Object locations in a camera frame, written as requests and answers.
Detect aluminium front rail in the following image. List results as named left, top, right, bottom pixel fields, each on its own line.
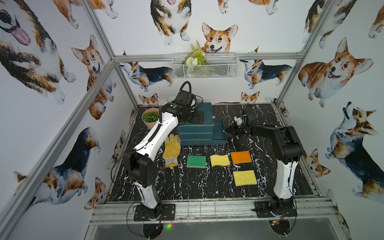
left=90, top=198, right=336, bottom=225

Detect artificial fern with flower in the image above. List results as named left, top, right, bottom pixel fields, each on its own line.
left=184, top=40, right=207, bottom=77

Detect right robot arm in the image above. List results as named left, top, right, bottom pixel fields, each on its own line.
left=225, top=113, right=304, bottom=218

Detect white wire wall basket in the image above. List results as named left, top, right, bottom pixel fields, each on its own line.
left=172, top=53, right=240, bottom=80

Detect green beige sponge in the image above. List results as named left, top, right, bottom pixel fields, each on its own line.
left=187, top=156, right=207, bottom=168

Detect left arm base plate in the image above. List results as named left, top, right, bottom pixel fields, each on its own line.
left=134, top=204, right=176, bottom=222

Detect plain yellow rectangular sponge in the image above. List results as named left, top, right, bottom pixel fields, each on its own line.
left=233, top=170, right=257, bottom=187

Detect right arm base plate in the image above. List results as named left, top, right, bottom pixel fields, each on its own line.
left=253, top=198, right=297, bottom=218

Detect pink pot with green plant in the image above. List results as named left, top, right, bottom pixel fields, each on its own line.
left=142, top=108, right=160, bottom=130

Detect yellow green sponge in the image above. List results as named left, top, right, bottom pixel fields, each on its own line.
left=210, top=155, right=230, bottom=167

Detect yellow work glove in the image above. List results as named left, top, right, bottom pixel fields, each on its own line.
left=163, top=134, right=181, bottom=168

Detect teal drawer cabinet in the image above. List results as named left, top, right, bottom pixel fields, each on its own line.
left=177, top=103, right=214, bottom=146

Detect orange sponge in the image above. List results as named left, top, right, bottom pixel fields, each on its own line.
left=231, top=151, right=252, bottom=165

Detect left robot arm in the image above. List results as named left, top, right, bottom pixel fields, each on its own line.
left=121, top=81, right=204, bottom=221

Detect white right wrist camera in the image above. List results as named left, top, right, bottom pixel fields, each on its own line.
left=234, top=117, right=243, bottom=126

